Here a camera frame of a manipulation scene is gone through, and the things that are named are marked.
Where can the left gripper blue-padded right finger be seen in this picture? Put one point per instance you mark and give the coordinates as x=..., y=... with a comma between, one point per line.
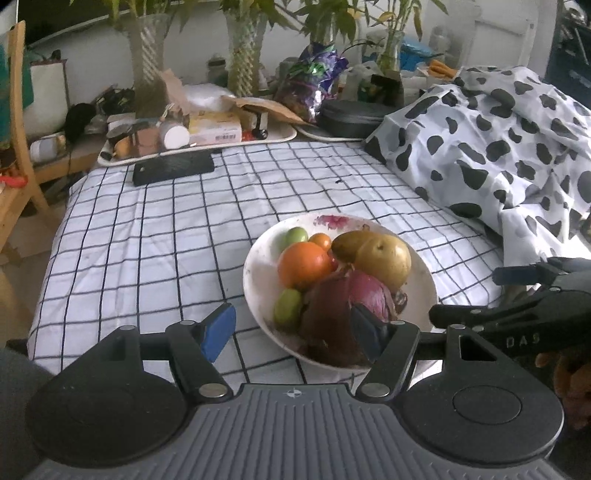
x=390, y=349

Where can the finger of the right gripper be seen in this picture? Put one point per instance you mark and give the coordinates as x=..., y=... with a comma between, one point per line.
x=516, y=317
x=538, y=273

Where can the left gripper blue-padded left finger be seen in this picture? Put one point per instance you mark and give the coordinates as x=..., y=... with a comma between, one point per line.
x=193, y=348

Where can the red dragon fruit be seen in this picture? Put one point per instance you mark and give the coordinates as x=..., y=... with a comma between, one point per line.
x=325, y=325

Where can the yellow round pear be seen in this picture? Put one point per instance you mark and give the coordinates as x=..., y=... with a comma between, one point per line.
x=387, y=258

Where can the white floral plate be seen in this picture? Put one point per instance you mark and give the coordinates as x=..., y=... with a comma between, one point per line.
x=261, y=283

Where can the green lime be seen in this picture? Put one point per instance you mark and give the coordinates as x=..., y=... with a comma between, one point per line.
x=294, y=235
x=287, y=310

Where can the large orange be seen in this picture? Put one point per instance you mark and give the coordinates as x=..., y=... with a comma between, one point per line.
x=302, y=265

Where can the small orange tangerine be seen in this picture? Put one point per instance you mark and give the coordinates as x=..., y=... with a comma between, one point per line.
x=321, y=240

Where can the person's right hand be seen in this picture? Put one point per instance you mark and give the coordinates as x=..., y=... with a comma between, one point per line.
x=571, y=383

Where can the black and white checked cloth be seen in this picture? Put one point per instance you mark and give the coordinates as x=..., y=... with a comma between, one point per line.
x=154, y=255

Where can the cow print blanket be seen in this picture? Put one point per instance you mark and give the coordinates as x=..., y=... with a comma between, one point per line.
x=503, y=150

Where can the black ribbed box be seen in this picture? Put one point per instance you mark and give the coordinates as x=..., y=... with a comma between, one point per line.
x=171, y=167

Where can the white cylinder roll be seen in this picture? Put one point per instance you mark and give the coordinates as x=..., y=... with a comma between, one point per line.
x=173, y=135

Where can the brown leather pouch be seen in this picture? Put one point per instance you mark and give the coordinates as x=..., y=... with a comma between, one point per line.
x=146, y=141

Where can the black zip case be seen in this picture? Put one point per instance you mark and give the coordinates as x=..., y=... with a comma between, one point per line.
x=351, y=119

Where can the yellow white carton box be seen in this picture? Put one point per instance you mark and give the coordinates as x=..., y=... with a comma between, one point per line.
x=213, y=128

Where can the wooden chair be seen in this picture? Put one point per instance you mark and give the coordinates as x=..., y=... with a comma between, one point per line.
x=20, y=185

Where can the white plastic bag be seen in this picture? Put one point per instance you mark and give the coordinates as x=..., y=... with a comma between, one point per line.
x=208, y=97

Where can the torn brown paper bag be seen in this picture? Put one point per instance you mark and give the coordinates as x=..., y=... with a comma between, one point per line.
x=175, y=91

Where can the brown paper envelope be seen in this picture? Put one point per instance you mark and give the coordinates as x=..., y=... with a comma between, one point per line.
x=276, y=109

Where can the blue plastic container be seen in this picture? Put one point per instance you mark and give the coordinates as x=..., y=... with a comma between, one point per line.
x=414, y=52

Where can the purple snack bag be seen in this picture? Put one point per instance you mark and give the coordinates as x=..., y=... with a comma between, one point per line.
x=308, y=82

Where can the bamboo plant glass vase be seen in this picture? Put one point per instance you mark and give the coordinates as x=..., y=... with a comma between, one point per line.
x=394, y=16

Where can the left glass vase plant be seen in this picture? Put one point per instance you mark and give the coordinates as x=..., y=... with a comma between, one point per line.
x=146, y=25

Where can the middle glass vase plant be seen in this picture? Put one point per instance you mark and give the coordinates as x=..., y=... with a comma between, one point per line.
x=247, y=22

